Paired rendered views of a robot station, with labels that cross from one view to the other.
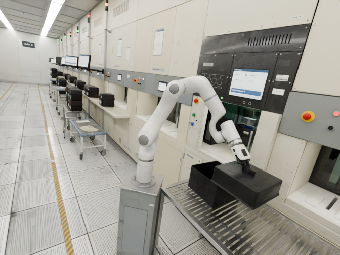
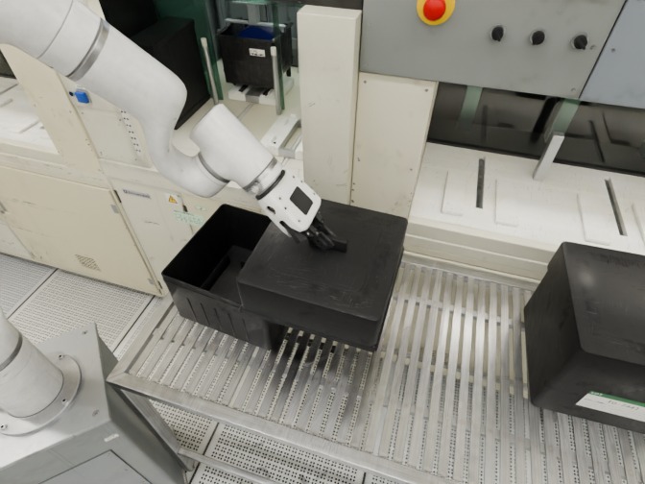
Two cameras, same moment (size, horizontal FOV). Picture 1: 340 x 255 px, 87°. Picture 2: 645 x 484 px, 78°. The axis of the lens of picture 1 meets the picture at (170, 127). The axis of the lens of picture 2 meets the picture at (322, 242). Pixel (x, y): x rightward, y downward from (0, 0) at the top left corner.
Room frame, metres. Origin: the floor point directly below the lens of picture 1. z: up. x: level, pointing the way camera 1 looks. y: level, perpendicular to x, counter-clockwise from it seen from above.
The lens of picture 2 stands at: (0.52, -0.17, 1.66)
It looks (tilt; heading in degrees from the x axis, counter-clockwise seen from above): 46 degrees down; 325
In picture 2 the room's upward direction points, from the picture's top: straight up
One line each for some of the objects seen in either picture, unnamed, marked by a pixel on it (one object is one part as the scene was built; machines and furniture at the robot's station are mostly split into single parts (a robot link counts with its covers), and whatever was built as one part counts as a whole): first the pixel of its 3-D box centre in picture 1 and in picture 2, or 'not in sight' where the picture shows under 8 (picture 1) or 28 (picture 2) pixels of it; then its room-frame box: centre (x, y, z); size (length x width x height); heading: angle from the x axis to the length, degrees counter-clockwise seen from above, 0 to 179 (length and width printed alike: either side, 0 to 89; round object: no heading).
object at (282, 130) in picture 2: not in sight; (297, 136); (1.59, -0.81, 0.89); 0.22 x 0.21 x 0.04; 128
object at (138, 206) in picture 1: (139, 220); (103, 446); (1.20, 0.15, 0.38); 0.28 x 0.28 x 0.76; 83
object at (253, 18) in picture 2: (247, 131); (257, 44); (2.00, -0.89, 1.06); 0.24 x 0.20 x 0.32; 38
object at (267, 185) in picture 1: (246, 178); (327, 257); (0.97, -0.50, 1.02); 0.29 x 0.29 x 0.13; 37
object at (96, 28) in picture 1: (105, 70); not in sight; (5.00, 1.94, 1.50); 1.52 x 0.99 x 3.00; 38
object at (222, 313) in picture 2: (214, 181); (245, 273); (1.18, -0.38, 0.85); 0.28 x 0.28 x 0.17; 33
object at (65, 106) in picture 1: (74, 115); not in sight; (4.57, 2.58, 0.24); 0.94 x 0.53 x 0.48; 38
